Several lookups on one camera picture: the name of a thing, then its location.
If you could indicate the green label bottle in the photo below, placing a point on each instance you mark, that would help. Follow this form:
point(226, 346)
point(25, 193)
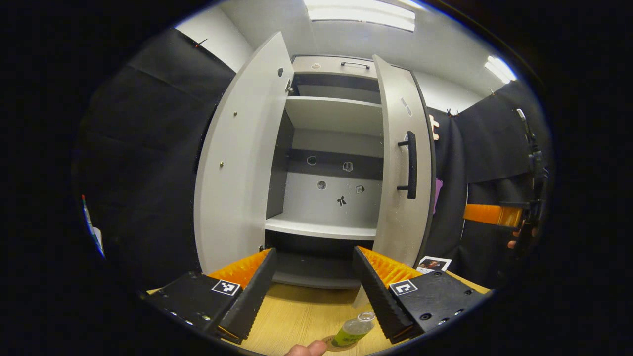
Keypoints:
point(352, 332)

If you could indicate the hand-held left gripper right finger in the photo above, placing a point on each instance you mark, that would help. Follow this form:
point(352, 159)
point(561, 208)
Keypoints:
point(378, 296)

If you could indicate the grey cabinet drawer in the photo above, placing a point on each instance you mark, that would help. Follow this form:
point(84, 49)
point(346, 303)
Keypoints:
point(326, 66)

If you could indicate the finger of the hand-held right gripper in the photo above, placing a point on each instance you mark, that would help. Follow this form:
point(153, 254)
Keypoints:
point(489, 214)

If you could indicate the small ceiling light panel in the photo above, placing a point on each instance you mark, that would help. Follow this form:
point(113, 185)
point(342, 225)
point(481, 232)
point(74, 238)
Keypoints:
point(500, 69)

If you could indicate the grey cabinet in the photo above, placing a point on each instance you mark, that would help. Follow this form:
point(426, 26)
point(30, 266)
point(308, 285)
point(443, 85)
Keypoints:
point(331, 116)

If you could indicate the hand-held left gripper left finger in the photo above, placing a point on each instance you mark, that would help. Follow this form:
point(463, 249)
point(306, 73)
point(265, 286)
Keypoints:
point(252, 301)

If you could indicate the white framed photo card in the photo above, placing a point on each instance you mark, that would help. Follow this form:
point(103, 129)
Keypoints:
point(434, 264)

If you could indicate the round cork coaster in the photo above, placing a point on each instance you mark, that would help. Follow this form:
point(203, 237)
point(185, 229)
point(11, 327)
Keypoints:
point(329, 344)

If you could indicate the grey cabinet door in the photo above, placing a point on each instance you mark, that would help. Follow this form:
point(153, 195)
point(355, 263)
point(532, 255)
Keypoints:
point(237, 163)
point(395, 227)

